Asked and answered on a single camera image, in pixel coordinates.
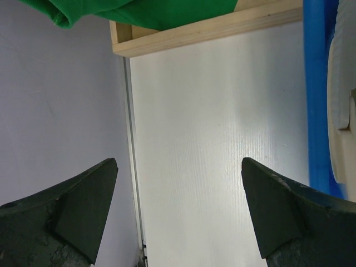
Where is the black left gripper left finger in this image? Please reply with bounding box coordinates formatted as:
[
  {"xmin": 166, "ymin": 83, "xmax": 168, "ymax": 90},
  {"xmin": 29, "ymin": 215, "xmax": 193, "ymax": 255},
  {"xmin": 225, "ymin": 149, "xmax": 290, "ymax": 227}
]
[{"xmin": 1, "ymin": 158, "xmax": 118, "ymax": 266}]

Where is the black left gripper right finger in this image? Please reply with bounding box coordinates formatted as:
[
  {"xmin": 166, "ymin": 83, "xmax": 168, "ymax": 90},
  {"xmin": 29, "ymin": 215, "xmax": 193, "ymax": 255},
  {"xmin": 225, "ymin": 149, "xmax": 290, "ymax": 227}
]
[{"xmin": 241, "ymin": 157, "xmax": 355, "ymax": 266}]

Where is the cream plastic basket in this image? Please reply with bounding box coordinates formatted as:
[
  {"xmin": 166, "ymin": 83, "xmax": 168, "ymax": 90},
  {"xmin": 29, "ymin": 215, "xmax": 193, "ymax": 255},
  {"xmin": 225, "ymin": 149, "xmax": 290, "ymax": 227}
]
[{"xmin": 327, "ymin": 0, "xmax": 356, "ymax": 184}]

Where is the blue plastic tub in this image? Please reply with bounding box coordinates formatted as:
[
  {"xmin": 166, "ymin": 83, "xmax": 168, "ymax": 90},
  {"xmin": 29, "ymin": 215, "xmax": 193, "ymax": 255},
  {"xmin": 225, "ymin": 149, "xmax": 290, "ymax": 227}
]
[{"xmin": 303, "ymin": 0, "xmax": 347, "ymax": 199}]

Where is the green cloth garment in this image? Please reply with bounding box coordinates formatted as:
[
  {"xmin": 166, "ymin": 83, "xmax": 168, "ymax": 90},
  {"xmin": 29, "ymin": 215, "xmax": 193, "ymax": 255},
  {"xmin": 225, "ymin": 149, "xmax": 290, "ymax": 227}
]
[{"xmin": 22, "ymin": 0, "xmax": 238, "ymax": 31}]

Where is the wooden frame tray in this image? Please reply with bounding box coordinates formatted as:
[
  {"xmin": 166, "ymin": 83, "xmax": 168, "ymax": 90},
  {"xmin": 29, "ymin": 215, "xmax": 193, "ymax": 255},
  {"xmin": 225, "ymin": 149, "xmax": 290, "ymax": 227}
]
[{"xmin": 110, "ymin": 1, "xmax": 303, "ymax": 58}]

